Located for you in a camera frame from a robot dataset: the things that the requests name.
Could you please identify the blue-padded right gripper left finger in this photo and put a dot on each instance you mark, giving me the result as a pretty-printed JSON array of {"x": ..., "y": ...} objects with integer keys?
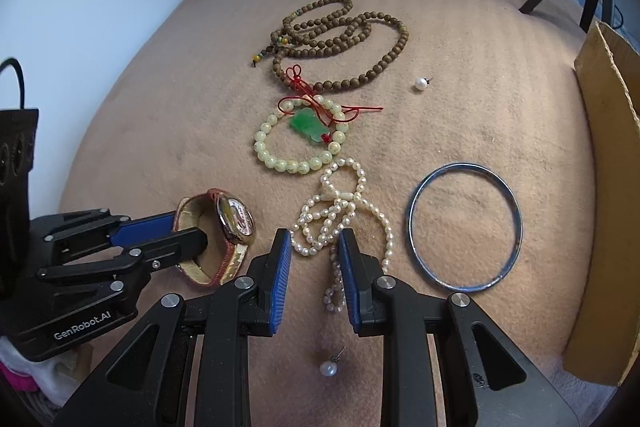
[{"x": 145, "y": 379}]

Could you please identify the cardboard box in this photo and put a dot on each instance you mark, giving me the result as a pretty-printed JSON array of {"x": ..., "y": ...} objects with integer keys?
[{"x": 605, "y": 340}]

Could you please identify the pearl earring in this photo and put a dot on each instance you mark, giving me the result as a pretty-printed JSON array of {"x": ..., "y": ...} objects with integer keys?
[
  {"x": 422, "y": 83},
  {"x": 329, "y": 368}
]

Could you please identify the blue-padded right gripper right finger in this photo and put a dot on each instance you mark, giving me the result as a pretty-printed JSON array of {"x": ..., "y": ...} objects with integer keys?
[{"x": 487, "y": 380}]

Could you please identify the silver blue bangle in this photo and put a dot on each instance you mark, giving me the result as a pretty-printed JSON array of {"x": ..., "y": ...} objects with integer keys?
[{"x": 517, "y": 223}]

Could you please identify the white gloved left hand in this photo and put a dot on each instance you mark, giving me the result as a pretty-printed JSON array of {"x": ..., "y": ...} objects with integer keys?
[{"x": 57, "y": 378}]

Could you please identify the red strap wrist watch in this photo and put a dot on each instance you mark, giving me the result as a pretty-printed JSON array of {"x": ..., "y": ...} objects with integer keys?
[{"x": 229, "y": 228}]

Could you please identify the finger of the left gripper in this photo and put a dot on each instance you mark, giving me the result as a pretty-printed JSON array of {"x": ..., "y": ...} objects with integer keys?
[
  {"x": 148, "y": 258},
  {"x": 85, "y": 232}
]

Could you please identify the brown wooden bead mala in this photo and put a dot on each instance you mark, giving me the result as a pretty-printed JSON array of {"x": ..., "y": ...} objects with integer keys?
[{"x": 327, "y": 28}]

